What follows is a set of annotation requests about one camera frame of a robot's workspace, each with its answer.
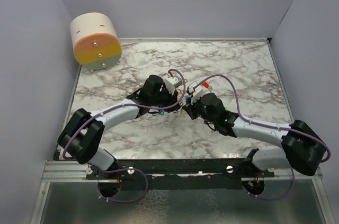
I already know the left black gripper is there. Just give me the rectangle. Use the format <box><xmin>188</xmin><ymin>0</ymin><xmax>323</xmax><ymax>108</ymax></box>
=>
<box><xmin>150</xmin><ymin>85</ymin><xmax>181</xmax><ymax>113</ymax></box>

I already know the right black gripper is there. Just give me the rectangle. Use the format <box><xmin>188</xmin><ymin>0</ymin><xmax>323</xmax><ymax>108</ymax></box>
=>
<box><xmin>182</xmin><ymin>93</ymin><xmax>217</xmax><ymax>125</ymax></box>

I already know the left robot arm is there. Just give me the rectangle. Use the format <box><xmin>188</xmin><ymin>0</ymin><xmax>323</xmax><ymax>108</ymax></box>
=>
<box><xmin>58</xmin><ymin>75</ymin><xmax>184</xmax><ymax>179</ymax></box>

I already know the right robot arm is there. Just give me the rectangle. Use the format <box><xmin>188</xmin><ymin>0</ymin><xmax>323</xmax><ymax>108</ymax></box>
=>
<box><xmin>183</xmin><ymin>93</ymin><xmax>326</xmax><ymax>177</ymax></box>

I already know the red key tag far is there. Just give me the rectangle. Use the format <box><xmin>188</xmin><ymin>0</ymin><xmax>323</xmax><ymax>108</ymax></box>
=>
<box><xmin>202</xmin><ymin>82</ymin><xmax>212</xmax><ymax>89</ymax></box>

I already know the pastel three-drawer cylinder box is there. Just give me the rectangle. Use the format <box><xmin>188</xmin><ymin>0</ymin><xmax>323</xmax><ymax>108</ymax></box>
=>
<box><xmin>70</xmin><ymin>12</ymin><xmax>122</xmax><ymax>70</ymax></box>

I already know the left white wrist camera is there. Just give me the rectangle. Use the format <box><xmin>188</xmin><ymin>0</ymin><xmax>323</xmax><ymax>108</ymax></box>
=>
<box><xmin>164</xmin><ymin>76</ymin><xmax>183</xmax><ymax>95</ymax></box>

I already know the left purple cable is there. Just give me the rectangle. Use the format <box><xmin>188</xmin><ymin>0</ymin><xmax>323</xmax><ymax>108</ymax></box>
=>
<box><xmin>62</xmin><ymin>69</ymin><xmax>188</xmax><ymax>204</ymax></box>

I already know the purple cable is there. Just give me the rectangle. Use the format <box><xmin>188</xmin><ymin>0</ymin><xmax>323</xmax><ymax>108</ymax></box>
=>
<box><xmin>194</xmin><ymin>74</ymin><xmax>332</xmax><ymax>200</ymax></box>
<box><xmin>62</xmin><ymin>69</ymin><xmax>188</xmax><ymax>204</ymax></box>

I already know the black mounting rail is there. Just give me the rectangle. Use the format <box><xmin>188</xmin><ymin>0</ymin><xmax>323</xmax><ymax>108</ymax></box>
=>
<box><xmin>86</xmin><ymin>158</ymin><xmax>274</xmax><ymax>191</ymax></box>

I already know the aluminium extrusion frame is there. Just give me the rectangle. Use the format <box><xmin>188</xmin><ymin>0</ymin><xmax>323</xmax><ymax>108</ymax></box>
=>
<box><xmin>42</xmin><ymin>162</ymin><xmax>92</xmax><ymax>182</ymax></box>

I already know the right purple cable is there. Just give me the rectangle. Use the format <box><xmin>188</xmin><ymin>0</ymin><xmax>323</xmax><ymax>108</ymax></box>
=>
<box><xmin>194</xmin><ymin>74</ymin><xmax>332</xmax><ymax>200</ymax></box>

